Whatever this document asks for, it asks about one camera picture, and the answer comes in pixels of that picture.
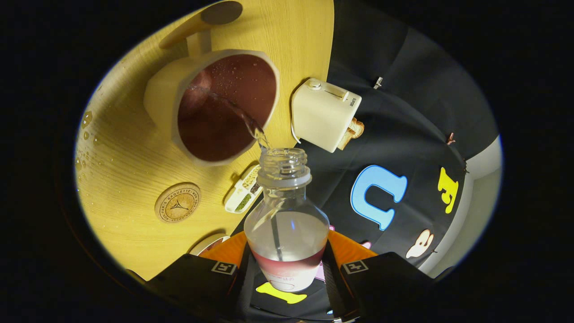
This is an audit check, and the red meat slice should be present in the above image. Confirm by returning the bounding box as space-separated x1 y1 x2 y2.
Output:
204 237 230 254

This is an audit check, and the beige cup with handle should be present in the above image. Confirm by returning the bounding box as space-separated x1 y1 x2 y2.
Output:
143 1 281 167

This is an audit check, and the round brown coaster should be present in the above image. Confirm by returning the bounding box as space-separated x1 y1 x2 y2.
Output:
155 183 201 223

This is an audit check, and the clear juice bottle pink label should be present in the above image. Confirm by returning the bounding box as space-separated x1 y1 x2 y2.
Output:
244 148 330 292

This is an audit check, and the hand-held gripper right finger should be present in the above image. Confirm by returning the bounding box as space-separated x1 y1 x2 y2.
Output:
323 230 453 321

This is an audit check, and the white round plate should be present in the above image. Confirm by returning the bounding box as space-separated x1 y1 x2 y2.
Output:
188 231 231 256

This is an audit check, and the cream toaster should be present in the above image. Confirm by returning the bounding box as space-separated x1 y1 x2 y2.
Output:
291 78 362 153

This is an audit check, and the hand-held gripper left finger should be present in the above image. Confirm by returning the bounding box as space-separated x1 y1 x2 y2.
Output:
128 231 250 321

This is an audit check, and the wooden table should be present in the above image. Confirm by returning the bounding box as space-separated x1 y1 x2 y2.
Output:
74 0 335 281

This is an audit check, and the black backdrop cloth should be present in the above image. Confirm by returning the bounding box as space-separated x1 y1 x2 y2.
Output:
233 0 498 321

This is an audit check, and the white divided seasoning tray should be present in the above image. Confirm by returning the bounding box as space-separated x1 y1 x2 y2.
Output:
224 164 263 214

